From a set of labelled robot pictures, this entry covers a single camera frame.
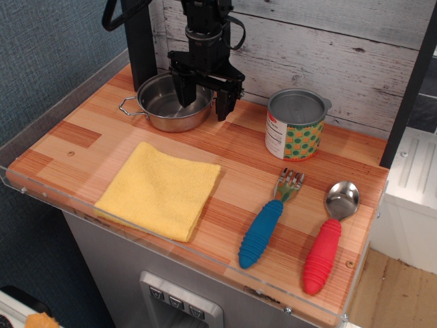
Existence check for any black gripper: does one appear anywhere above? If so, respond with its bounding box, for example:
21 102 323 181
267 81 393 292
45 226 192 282
167 38 245 122

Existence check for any yellow folded cloth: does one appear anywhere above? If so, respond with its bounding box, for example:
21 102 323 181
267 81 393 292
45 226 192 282
94 142 221 243

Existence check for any grey toy fridge cabinet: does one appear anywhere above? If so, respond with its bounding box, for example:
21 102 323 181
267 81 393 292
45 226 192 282
63 210 322 328

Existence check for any black and orange object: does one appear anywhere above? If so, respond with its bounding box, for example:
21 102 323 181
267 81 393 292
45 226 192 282
1 286 61 327

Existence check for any black braided cable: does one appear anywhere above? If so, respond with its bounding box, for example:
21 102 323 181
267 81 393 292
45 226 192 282
101 0 153 32

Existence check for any dark right post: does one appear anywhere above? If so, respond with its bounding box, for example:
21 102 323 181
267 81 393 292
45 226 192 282
380 1 436 169

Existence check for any small steel pot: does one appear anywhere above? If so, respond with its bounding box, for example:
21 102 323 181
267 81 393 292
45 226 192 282
119 73 214 133

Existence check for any blue handled fork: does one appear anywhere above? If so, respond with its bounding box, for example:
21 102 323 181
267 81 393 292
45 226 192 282
238 168 305 269

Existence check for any dark left post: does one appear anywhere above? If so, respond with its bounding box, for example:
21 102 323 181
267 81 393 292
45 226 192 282
124 7 158 91

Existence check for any white toy furniture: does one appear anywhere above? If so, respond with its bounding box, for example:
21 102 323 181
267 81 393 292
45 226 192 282
370 128 436 273

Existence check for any dark post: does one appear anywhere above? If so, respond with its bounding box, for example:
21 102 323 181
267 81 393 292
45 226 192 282
124 7 158 91
380 1 436 169

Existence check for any clear acrylic guard rail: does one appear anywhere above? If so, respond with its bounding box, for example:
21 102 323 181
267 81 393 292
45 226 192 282
1 53 388 327

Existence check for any toy food can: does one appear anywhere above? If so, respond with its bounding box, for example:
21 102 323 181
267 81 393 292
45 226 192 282
265 88 332 161

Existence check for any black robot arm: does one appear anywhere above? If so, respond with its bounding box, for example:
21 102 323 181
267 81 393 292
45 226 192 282
168 1 246 122

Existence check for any red handled spoon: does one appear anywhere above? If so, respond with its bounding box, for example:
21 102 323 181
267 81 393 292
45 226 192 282
303 181 360 295

